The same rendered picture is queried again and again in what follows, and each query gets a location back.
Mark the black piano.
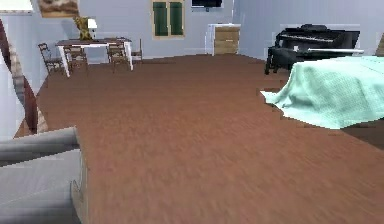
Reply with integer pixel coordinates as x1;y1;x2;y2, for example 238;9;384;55
264;23;365;76

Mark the brown framed picture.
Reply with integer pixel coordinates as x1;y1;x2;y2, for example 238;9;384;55
37;0;80;19

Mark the bed with mint green cover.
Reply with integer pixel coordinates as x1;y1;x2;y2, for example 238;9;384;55
259;55;384;130

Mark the window with green shutters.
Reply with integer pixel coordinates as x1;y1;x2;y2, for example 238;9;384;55
151;0;186;40

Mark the white window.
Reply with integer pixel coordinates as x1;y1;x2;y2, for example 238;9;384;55
0;0;34;15

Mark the yellow-green house plant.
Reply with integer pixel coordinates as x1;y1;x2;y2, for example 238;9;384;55
73;16;93;42

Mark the black television set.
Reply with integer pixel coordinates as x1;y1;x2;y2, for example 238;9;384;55
191;0;224;9

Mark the dark wooden chair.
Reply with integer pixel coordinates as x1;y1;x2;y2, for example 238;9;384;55
106;41;131;73
37;42;65;76
130;38;144;64
63;45;90;74

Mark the wooden chest of drawers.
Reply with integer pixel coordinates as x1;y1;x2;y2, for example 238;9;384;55
207;23;242;56

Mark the white table with brown top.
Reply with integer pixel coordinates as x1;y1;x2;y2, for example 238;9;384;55
55;37;134;78

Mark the white table lamp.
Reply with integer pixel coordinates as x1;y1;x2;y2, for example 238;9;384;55
87;18;98;40

